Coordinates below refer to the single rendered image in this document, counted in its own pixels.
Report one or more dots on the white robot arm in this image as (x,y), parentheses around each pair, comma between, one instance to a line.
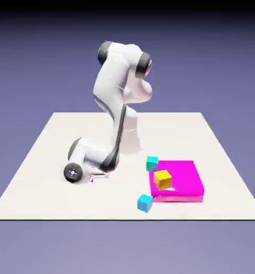
(110,85)

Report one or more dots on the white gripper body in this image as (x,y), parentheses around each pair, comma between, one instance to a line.
(98,175)

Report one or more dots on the small blue cube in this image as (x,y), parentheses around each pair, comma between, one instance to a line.
(144,203)

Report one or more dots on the small yellow cube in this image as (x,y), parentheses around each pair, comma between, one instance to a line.
(162,179)

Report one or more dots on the small teal cube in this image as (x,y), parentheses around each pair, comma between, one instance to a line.
(151,163)

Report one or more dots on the large magenta box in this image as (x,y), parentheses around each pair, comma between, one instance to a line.
(182,175)

